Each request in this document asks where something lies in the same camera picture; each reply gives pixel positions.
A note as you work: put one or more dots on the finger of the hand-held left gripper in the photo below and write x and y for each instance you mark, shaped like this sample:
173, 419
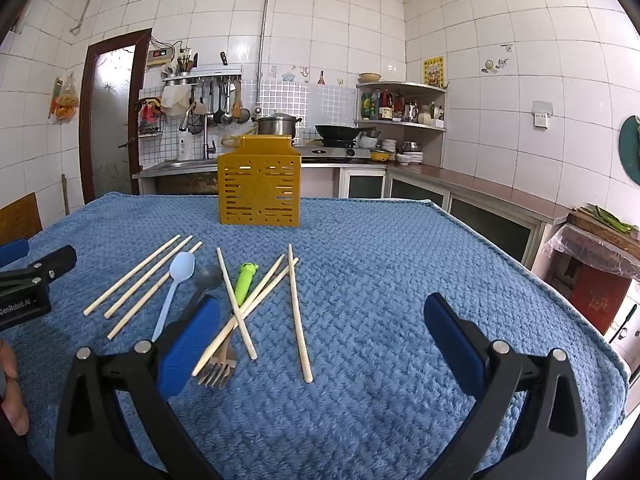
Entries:
52, 262
14, 251

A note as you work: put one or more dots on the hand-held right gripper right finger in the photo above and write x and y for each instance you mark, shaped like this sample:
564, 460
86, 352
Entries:
452, 340

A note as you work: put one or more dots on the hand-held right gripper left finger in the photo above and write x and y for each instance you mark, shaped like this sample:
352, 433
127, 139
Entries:
192, 340

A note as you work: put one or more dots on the yellow perforated utensil holder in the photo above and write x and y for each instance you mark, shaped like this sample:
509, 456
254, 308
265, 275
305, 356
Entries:
260, 185

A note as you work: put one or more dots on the hanging kitchen utensils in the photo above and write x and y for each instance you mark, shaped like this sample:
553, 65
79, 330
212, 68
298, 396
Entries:
222, 105

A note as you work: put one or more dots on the person's left hand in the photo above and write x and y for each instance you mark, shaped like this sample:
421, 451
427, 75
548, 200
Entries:
12, 410

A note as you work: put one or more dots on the grey plastic spoon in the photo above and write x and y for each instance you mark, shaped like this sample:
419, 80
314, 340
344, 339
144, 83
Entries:
207, 277

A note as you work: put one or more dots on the light blue plastic spoon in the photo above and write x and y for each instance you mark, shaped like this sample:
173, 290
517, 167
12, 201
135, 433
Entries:
182, 266

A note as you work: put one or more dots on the blue knitted blanket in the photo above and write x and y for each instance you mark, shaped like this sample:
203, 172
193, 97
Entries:
400, 260

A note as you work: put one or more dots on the kitchen counter cabinet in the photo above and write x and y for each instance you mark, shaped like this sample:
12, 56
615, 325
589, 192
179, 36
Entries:
450, 195

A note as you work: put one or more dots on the brown framed glass door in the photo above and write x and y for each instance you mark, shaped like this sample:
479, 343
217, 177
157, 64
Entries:
107, 125

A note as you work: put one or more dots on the red box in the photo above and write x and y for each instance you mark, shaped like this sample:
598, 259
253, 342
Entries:
597, 300

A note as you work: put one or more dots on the steel sink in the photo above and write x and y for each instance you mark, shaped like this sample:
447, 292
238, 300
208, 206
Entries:
175, 166

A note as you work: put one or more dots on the hanging plastic bag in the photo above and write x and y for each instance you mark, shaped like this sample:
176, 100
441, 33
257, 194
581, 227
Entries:
65, 102

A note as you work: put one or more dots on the clear plastic bag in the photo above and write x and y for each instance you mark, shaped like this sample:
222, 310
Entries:
590, 252

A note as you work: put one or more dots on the stack of white bowls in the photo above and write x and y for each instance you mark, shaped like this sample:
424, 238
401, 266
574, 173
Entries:
410, 157

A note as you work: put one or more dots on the metal faucet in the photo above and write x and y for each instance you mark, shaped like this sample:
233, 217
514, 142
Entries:
207, 140

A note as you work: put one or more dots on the yellow enamel pot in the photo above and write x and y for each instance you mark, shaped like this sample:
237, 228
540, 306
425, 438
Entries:
380, 156

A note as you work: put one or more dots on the green vegetables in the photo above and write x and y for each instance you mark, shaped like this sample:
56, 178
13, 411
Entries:
612, 219

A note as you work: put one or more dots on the white hanging cloth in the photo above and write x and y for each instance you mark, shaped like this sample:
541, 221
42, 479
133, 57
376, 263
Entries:
175, 100

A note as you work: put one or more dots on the gas stove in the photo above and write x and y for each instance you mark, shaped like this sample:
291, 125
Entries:
325, 152

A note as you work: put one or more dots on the steel cooking pot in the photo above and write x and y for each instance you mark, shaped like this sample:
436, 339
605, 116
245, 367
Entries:
275, 125

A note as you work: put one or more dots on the black wok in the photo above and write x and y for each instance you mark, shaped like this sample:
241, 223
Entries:
337, 132

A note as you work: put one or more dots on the row of bottles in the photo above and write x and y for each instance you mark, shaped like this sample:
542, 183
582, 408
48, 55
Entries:
395, 107

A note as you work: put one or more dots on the white corner shelf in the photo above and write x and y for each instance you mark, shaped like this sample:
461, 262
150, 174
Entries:
400, 86

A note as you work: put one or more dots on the beige bowl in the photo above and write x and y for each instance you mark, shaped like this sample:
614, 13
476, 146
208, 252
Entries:
369, 77

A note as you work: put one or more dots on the white wall device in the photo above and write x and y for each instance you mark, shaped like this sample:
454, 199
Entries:
160, 56

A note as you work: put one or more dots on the white wall outlet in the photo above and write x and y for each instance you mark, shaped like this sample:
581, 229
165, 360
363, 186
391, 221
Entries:
542, 116

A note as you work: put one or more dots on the metal wall rack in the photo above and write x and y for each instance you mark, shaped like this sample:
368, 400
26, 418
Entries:
210, 74

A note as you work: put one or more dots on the green round wall object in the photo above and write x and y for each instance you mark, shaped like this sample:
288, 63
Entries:
631, 150

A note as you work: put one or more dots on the yellow wall poster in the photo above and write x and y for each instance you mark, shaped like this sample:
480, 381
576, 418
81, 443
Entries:
433, 71

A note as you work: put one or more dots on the metal wall pipe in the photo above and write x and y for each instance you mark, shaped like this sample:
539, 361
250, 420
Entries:
262, 35

